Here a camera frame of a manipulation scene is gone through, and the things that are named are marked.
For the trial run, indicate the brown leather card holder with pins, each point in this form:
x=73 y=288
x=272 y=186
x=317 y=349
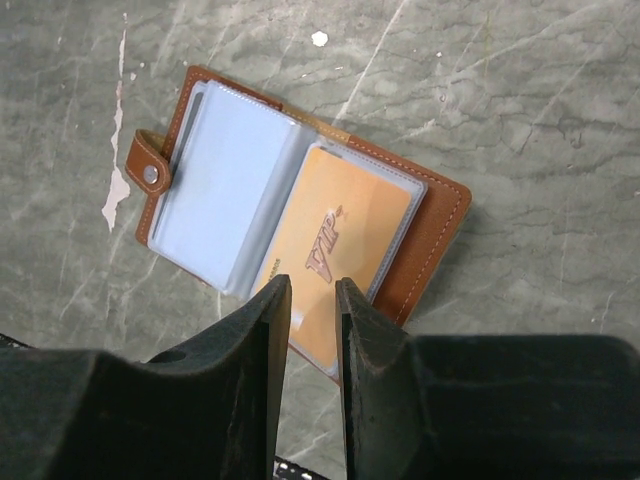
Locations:
x=243 y=188

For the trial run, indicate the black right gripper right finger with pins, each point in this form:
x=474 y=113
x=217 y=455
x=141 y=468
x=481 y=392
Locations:
x=483 y=406

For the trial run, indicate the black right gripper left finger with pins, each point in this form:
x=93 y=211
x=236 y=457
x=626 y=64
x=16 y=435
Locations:
x=207 y=408

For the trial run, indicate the orange credit card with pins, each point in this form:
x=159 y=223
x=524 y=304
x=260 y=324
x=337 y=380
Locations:
x=345 y=217

